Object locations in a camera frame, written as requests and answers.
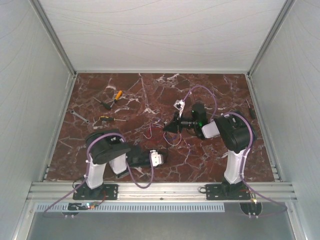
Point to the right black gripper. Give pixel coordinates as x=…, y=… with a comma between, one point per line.
x=175, y=126

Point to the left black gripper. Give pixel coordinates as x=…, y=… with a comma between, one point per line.
x=163, y=155

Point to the black zip tie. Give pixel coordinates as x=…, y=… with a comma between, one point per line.
x=166, y=147

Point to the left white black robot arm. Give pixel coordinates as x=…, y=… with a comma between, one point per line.
x=109, y=147

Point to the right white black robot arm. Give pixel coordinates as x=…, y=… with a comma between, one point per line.
x=236, y=133

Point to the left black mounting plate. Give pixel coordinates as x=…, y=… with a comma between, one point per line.
x=105, y=191

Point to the black mounting plate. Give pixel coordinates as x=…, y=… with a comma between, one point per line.
x=215, y=192
x=105, y=191

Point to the black yellow phillips screwdriver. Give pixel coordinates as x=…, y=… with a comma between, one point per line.
x=110, y=119

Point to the black screwdriver at right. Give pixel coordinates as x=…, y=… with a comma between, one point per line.
x=251, y=110

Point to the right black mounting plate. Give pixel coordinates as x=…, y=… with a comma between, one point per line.
x=215, y=192

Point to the silver ratchet wrench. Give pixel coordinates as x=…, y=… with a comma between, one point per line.
x=79, y=116

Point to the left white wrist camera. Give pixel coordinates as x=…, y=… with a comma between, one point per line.
x=156, y=159

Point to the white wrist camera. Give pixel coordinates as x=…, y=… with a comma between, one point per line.
x=156, y=159
x=179, y=105

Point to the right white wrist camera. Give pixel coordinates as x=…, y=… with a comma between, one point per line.
x=179, y=105

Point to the yellow handle flat screwdriver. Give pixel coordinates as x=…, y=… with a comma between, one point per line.
x=119, y=94

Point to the black handle screwdriver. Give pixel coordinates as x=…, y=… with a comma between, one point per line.
x=105, y=105

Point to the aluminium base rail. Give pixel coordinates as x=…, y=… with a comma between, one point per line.
x=50, y=191

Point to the grey slotted cable duct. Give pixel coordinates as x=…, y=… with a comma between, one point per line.
x=133, y=207

